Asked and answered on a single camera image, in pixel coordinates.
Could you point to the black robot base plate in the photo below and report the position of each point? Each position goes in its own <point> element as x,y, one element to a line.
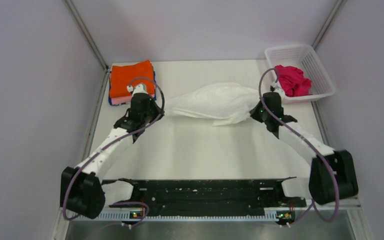
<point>211,197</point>

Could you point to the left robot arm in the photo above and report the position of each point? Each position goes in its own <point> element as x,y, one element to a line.
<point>81,189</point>

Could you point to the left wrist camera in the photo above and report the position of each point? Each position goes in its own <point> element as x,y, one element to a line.
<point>139,88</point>

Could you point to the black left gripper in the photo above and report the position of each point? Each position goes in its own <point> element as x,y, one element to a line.
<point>157,108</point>

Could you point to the aluminium frame rail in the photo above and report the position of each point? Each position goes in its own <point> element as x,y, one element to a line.
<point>270,214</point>

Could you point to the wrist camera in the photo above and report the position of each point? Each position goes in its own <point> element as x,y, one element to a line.
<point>139,88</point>
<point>278,90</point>

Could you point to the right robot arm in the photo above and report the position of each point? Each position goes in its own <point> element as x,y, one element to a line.
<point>332,172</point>

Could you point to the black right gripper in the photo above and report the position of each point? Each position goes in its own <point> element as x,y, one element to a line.
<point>254,113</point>

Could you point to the white printed t shirt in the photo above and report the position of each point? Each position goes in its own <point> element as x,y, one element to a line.
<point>226,103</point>

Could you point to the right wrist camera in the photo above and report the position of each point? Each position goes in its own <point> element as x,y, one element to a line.
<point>278,90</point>

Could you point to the white plastic laundry basket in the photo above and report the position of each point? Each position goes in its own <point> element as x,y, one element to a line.
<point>304,57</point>

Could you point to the crumpled magenta t shirt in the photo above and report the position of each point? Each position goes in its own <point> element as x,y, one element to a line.
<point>293,81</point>

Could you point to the folded pink t shirt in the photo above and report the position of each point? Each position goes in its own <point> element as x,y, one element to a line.
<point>116,101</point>

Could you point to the folded orange t shirt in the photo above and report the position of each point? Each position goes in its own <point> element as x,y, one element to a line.
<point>140,68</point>

